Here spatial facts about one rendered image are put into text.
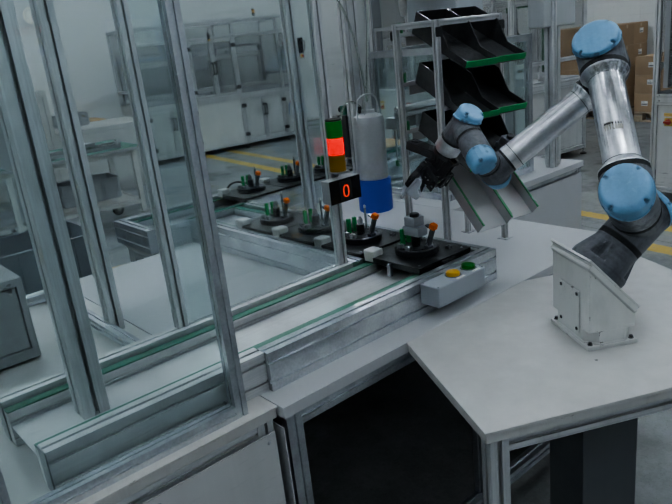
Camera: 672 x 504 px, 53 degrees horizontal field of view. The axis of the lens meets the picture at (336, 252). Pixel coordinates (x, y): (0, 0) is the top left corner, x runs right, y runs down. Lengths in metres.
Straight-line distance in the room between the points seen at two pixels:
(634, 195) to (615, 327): 0.34
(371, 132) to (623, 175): 1.56
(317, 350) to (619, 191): 0.80
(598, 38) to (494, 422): 0.97
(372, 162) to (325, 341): 1.45
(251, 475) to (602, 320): 0.90
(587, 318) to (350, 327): 0.58
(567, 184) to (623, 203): 2.19
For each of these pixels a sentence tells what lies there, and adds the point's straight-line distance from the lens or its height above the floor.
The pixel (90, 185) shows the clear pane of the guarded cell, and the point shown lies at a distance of 1.28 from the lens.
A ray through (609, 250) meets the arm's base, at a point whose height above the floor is 1.09.
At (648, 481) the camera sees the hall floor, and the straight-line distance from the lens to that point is 2.79.
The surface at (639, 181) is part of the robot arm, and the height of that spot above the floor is 1.27.
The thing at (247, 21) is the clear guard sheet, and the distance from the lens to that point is 1.87.
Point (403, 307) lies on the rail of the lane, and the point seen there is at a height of 0.91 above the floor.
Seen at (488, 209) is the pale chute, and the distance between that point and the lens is 2.31.
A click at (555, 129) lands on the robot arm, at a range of 1.94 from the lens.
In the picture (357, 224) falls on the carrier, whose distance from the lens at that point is 2.29.
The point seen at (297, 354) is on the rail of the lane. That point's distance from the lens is 1.64.
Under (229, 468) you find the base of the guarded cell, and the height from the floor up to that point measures 0.77.
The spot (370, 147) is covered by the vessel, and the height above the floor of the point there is 1.16.
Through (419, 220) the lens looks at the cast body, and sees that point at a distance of 2.10.
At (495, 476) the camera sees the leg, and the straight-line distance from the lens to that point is 1.51.
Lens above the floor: 1.65
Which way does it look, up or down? 18 degrees down
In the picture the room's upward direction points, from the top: 6 degrees counter-clockwise
